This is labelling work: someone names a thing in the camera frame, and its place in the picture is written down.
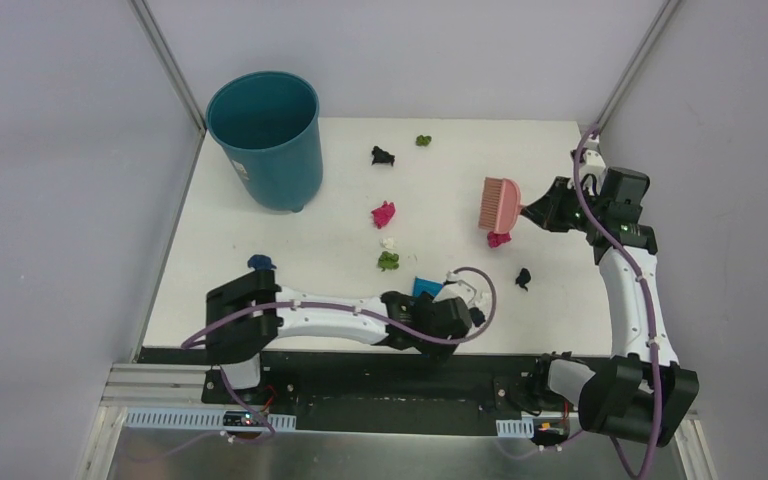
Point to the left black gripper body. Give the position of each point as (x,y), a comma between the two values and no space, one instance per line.
(475,315)

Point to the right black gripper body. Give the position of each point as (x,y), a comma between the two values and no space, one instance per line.
(596,208)

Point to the blue plastic dustpan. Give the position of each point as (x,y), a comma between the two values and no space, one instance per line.
(427,287)

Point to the pink hand brush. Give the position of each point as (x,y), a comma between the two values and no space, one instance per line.
(501,205)

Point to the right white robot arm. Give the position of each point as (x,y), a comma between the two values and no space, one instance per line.
(642,388)

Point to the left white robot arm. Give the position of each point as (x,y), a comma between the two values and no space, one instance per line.
(245,315)

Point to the black paper scrap near dustpan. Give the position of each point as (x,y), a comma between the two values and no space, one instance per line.
(478,317)

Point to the white paper scrap near dustpan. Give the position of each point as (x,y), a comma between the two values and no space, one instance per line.
(484,301)

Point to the magenta paper scrap right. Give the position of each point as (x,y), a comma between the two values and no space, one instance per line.
(495,240)

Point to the magenta paper scrap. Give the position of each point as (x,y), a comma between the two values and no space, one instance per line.
(495,240)
(382,215)

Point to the black paper scrap right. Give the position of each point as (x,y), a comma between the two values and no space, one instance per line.
(523,278)

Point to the green paper scrap centre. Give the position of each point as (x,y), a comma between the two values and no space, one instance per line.
(388,261)

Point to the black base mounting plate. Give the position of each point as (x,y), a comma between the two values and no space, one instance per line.
(464,395)

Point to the magenta paper scrap centre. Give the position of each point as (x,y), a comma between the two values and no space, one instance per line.
(382,215)

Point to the small green paper scrap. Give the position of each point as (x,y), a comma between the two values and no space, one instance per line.
(423,140)

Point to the black paper scrap top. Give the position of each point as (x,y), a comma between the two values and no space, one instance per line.
(382,157)

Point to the dark blue paper scrap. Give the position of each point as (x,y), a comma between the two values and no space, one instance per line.
(260,262)

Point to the teal plastic waste bin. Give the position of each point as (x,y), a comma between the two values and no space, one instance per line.
(267,124)

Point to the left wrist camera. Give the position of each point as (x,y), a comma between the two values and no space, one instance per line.
(455,286)

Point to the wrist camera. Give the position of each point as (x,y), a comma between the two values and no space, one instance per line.
(589,160)
(455,286)

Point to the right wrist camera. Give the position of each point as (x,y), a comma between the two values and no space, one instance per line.
(589,160)

